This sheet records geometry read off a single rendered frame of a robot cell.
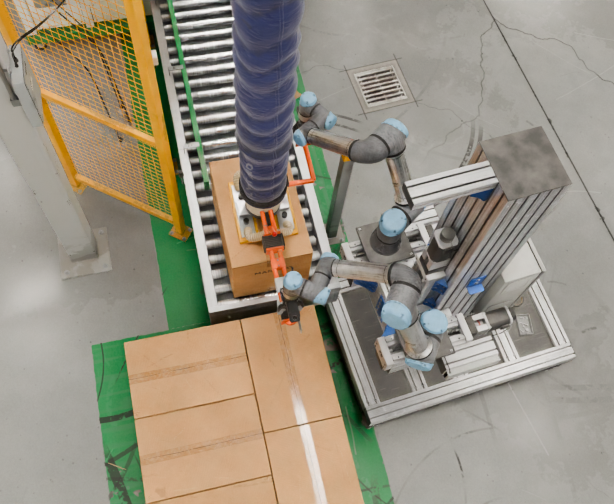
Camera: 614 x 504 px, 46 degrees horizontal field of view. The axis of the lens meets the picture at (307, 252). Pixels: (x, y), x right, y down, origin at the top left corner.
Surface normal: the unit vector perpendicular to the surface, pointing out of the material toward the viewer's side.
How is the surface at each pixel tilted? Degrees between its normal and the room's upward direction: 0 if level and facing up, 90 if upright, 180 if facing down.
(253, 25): 77
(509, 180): 0
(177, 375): 0
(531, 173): 0
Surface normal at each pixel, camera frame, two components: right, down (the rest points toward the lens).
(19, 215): 0.07, -0.41
